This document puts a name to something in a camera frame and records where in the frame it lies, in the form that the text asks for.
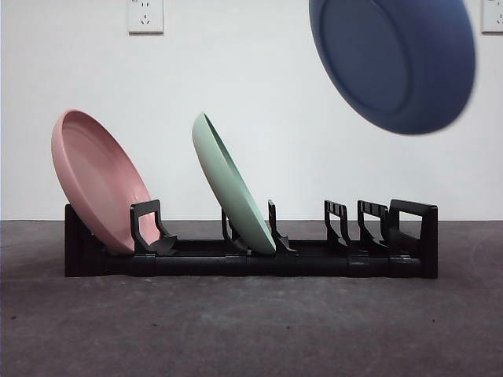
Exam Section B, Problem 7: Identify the green round plate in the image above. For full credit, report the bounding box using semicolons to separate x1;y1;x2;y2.
191;112;277;254

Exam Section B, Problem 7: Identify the pink round plate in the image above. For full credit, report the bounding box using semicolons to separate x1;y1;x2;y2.
50;109;153;254

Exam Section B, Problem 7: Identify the blue round plate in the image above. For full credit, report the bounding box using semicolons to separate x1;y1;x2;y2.
308;0;479;137

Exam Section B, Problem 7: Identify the black plastic dish rack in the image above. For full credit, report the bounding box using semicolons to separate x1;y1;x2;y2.
64;199;439;280

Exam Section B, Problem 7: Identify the white wall socket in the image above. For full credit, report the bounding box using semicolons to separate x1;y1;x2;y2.
481;0;503;34
127;0;164;35

